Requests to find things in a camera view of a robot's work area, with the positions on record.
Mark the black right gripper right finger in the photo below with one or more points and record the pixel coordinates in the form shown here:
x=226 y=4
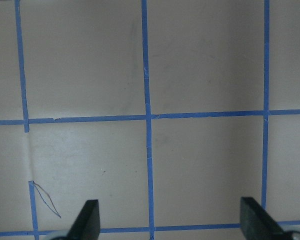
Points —
x=257 y=224

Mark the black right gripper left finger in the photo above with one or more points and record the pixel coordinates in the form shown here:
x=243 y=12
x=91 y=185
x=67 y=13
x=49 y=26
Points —
x=87 y=225

